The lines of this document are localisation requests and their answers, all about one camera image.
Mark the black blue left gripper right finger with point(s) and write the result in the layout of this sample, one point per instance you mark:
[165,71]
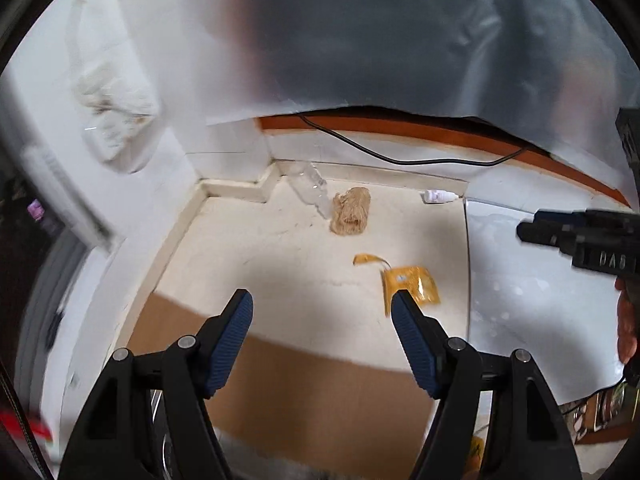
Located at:
[526,438]

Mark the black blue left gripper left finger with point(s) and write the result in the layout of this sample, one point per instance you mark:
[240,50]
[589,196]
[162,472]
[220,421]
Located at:
[114,436]

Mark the small white dropper bottle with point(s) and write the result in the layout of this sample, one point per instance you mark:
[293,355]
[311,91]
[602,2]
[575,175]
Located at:
[432,197]

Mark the clear plastic water bottle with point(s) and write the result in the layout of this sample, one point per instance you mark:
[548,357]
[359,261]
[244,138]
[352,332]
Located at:
[310,187]

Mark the large translucent trash bag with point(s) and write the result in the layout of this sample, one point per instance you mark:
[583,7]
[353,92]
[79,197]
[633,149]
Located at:
[553,73]

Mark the person's right hand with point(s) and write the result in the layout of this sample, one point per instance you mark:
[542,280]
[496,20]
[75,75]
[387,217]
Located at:
[627,340]

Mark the brown cardboard sheet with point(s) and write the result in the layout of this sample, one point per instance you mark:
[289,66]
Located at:
[292,402]

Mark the yellow sauce packet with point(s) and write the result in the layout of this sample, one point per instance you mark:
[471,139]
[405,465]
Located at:
[416,280]

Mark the torn yellow packet strip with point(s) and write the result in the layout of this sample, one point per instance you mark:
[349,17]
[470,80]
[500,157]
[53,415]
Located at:
[360,259]

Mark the crumpled brown paper napkin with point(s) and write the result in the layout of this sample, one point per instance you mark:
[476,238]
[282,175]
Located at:
[350,212]

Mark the white rag on wall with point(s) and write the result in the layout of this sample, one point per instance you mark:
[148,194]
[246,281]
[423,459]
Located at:
[119,110]

